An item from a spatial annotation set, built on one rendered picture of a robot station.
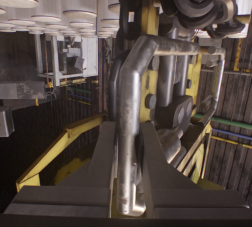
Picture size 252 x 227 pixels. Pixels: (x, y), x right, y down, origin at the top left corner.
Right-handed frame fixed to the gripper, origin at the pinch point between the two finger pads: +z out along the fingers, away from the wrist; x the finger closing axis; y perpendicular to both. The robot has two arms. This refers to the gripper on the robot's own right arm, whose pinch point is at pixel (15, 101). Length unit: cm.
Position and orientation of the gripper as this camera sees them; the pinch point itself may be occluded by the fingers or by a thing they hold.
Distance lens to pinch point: 26.8
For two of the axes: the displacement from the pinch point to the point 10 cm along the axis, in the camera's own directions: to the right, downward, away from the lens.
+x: -1.8, -2.8, 9.4
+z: 9.8, -0.2, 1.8
